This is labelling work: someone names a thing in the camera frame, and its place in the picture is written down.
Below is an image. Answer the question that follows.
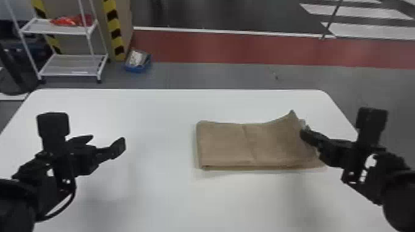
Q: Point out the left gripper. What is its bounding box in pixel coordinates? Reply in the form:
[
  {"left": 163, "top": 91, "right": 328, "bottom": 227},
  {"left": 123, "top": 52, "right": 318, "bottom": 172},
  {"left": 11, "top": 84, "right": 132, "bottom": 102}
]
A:
[{"left": 61, "top": 135, "right": 127, "bottom": 178}]

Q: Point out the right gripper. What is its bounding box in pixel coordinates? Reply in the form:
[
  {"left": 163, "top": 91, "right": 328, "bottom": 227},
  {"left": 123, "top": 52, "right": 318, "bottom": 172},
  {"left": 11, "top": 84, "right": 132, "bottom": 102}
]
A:
[{"left": 299, "top": 127, "right": 356, "bottom": 169}]

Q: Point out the beige towel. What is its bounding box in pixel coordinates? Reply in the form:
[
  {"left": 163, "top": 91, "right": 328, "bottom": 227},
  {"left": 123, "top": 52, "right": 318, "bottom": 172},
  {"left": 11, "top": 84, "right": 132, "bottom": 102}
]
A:
[{"left": 195, "top": 109, "right": 327, "bottom": 172}]

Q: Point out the blue basket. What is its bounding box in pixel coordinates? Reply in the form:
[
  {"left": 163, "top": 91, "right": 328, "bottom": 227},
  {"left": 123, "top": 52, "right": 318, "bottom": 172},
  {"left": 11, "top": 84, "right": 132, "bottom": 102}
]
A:
[{"left": 124, "top": 48, "right": 153, "bottom": 73}]

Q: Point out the red snack packet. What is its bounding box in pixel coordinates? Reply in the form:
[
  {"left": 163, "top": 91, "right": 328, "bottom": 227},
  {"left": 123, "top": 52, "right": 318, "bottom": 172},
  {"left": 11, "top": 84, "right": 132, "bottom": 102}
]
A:
[{"left": 49, "top": 14, "right": 95, "bottom": 28}]

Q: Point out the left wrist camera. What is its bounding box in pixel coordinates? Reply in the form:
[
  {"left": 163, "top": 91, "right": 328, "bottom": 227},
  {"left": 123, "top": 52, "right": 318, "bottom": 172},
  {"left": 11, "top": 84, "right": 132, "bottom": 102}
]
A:
[{"left": 36, "top": 112, "right": 76, "bottom": 169}]

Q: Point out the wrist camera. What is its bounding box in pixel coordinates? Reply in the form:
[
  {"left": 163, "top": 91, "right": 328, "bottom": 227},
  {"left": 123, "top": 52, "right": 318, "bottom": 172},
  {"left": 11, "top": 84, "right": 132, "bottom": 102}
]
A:
[
  {"left": 36, "top": 112, "right": 76, "bottom": 169},
  {"left": 342, "top": 107, "right": 389, "bottom": 185}
]

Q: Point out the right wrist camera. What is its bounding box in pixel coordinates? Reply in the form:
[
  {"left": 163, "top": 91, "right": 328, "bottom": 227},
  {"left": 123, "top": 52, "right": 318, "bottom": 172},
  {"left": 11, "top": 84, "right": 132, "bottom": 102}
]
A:
[{"left": 342, "top": 107, "right": 389, "bottom": 185}]

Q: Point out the black cable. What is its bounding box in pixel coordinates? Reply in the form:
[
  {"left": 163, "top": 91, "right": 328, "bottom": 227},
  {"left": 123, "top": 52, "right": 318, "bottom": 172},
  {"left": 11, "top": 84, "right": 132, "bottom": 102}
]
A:
[{"left": 35, "top": 180, "right": 78, "bottom": 223}]

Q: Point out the white wire rack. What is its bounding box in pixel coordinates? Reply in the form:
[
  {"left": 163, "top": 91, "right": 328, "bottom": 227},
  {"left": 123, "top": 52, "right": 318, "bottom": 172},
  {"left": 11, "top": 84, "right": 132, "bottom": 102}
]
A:
[{"left": 2, "top": 0, "right": 110, "bottom": 84}]

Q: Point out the yellow black striped post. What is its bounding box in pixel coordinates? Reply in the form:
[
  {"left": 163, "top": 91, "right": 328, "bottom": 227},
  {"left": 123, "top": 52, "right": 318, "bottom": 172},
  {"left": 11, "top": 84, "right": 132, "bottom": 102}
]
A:
[
  {"left": 31, "top": 0, "right": 63, "bottom": 55},
  {"left": 103, "top": 0, "right": 127, "bottom": 62}
]

